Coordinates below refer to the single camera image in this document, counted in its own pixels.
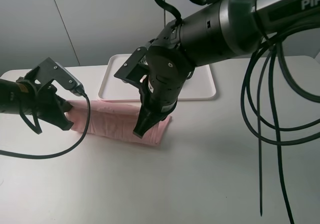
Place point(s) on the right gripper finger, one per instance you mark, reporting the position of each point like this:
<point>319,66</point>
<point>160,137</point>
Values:
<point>146,120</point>

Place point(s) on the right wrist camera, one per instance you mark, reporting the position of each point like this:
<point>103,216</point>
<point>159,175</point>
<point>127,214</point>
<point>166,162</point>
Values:
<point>134,71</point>

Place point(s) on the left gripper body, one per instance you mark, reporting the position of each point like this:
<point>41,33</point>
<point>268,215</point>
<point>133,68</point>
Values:
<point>40,102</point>

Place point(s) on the pink towel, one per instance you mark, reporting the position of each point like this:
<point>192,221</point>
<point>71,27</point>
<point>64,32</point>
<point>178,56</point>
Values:
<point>117,121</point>

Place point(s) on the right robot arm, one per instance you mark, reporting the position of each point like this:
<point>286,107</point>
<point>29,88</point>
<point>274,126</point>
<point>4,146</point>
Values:
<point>221,30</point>

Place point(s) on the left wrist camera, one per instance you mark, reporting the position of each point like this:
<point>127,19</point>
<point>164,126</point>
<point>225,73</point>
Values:
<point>48,71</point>

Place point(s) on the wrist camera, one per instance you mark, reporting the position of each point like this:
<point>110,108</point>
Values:
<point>48,71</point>
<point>134,71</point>

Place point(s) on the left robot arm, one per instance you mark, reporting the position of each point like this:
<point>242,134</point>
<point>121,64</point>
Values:
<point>9,103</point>

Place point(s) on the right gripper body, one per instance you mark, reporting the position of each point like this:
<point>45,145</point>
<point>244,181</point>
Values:
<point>158,96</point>

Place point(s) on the white plastic tray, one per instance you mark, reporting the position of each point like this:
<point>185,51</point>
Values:
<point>201,86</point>

